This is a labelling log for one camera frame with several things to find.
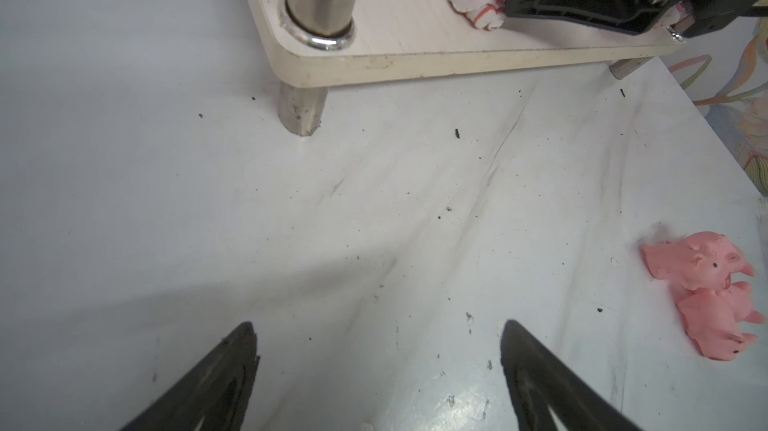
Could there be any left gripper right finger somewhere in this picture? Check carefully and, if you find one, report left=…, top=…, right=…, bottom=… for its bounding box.
left=500, top=320, right=639, bottom=431

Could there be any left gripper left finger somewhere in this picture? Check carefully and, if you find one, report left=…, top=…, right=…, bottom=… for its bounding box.
left=122, top=322, right=259, bottom=431

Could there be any white two-tier shelf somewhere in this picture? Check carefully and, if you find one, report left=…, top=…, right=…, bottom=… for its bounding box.
left=247, top=0, right=682, bottom=136

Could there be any pink pig toy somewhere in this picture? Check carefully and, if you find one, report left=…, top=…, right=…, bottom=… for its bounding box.
left=640, top=231, right=767, bottom=362

